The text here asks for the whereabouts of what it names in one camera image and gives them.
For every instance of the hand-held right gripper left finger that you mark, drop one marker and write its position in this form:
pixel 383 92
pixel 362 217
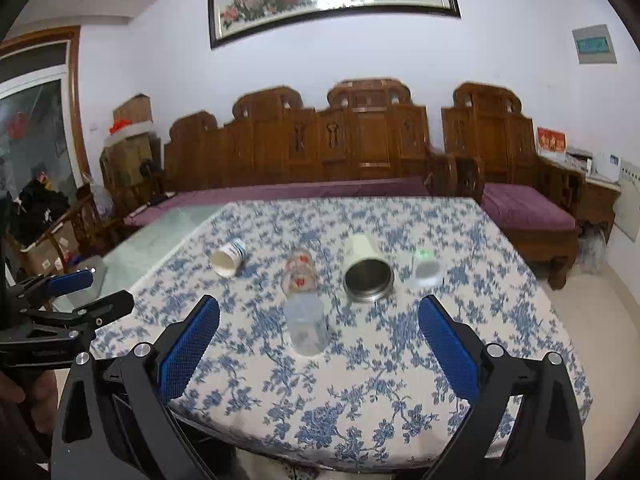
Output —
pixel 192 345

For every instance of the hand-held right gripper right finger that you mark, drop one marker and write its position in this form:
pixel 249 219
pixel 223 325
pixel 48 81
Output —
pixel 447 345

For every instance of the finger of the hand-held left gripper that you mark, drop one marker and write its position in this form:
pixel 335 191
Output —
pixel 107 306
pixel 70 282

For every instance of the white paper cup blue print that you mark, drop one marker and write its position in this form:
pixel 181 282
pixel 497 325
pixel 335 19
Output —
pixel 227 260

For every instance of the person's left hand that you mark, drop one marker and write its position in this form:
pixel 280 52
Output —
pixel 41 400

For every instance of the open cardboard box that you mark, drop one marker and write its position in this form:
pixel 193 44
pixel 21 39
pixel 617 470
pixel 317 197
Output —
pixel 47 252

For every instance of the small clear glass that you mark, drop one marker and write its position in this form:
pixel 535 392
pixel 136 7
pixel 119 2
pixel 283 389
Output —
pixel 426 272

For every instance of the pile of dark clothes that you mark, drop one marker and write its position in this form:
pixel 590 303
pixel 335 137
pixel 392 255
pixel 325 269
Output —
pixel 42 207

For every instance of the blue floral tablecloth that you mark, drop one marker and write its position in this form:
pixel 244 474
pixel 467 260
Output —
pixel 375 390

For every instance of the clear plastic water bottle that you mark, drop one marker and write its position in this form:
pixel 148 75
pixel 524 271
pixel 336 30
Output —
pixel 305 327

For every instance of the cream steel-lined mug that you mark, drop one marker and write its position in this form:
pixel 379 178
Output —
pixel 362 255

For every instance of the clear glass red print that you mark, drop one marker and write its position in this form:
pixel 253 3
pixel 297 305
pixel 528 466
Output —
pixel 300 274

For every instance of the black standing fan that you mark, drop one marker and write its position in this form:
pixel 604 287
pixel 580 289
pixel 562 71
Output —
pixel 147 170

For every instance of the square purple seat cushion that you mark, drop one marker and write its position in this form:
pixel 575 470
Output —
pixel 525 207

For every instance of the wooden framed doorway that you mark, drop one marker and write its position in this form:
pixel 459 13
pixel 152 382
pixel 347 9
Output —
pixel 75 110

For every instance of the clear plastic bag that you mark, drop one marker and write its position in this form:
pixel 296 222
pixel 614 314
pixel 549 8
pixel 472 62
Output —
pixel 594 250

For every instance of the long purple sofa cushion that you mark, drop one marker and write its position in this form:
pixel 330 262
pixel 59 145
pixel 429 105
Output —
pixel 300 190

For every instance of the wooden side table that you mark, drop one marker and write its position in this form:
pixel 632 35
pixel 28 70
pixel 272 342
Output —
pixel 597 202

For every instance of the carved wooden armchair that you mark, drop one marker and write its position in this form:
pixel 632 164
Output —
pixel 490 135

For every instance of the carved wooden sofa bench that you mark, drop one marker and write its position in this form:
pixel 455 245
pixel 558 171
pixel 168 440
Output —
pixel 370 135

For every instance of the white printer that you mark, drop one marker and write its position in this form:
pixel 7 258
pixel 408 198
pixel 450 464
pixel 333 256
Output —
pixel 579 160

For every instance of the white box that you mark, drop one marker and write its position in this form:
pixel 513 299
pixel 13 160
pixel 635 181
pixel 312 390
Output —
pixel 607 166

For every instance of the red wall sign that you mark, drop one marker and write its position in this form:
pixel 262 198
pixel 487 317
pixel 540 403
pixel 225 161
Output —
pixel 551 140

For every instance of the white wall radiator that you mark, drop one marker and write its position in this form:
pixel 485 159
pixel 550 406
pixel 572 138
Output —
pixel 629 200

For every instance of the wall electrical panel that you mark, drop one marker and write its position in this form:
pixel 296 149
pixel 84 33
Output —
pixel 594 44

